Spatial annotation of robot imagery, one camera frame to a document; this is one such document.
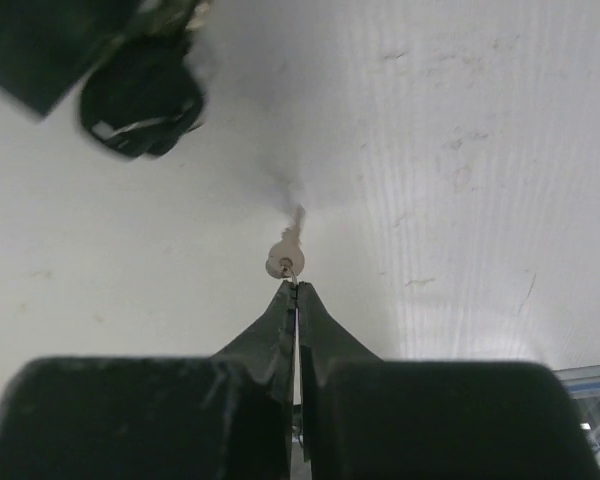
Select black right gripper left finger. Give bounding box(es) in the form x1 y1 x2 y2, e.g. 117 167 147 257
0 282 297 479

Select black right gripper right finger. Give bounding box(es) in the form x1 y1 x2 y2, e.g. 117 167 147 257
297 283 600 479

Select black-headed key bunch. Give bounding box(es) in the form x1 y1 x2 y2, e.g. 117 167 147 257
78 39 205 161

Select black Kaijing padlock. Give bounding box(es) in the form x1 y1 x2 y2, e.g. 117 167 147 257
0 1 199 118

